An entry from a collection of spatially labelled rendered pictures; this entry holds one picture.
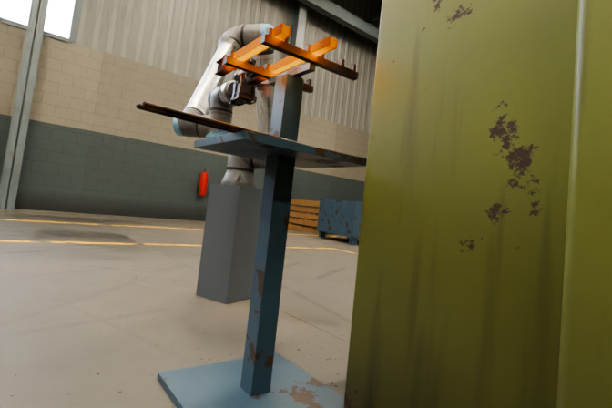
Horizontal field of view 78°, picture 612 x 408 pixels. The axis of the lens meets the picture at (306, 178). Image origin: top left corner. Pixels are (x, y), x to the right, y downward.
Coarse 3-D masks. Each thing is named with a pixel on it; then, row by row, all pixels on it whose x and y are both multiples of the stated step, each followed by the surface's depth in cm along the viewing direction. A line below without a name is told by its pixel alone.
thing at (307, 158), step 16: (208, 144) 100; (224, 144) 95; (240, 144) 92; (256, 144) 89; (272, 144) 89; (288, 144) 91; (304, 160) 110; (320, 160) 107; (336, 160) 103; (352, 160) 104
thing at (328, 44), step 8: (328, 40) 94; (336, 40) 95; (312, 48) 99; (320, 48) 97; (328, 48) 96; (288, 56) 109; (272, 64) 117; (280, 64) 112; (288, 64) 110; (296, 64) 109; (280, 72) 117; (256, 80) 126; (264, 80) 125
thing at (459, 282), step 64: (384, 0) 92; (448, 0) 78; (512, 0) 68; (576, 0) 60; (384, 64) 89; (448, 64) 76; (512, 64) 66; (384, 128) 86; (448, 128) 74; (512, 128) 65; (384, 192) 84; (448, 192) 72; (512, 192) 63; (384, 256) 82; (448, 256) 71; (512, 256) 62; (384, 320) 80; (448, 320) 69; (512, 320) 61; (384, 384) 78; (448, 384) 67; (512, 384) 60
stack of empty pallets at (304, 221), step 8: (296, 200) 883; (304, 200) 859; (312, 200) 833; (296, 208) 879; (304, 208) 857; (312, 208) 846; (296, 216) 875; (304, 216) 853; (312, 216) 833; (296, 224) 886; (304, 224) 843; (312, 224) 820; (312, 232) 822
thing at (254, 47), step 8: (280, 24) 90; (272, 32) 93; (280, 32) 90; (288, 32) 91; (256, 40) 100; (240, 48) 108; (248, 48) 103; (256, 48) 101; (264, 48) 100; (224, 56) 115; (240, 56) 108; (248, 56) 107; (224, 72) 119
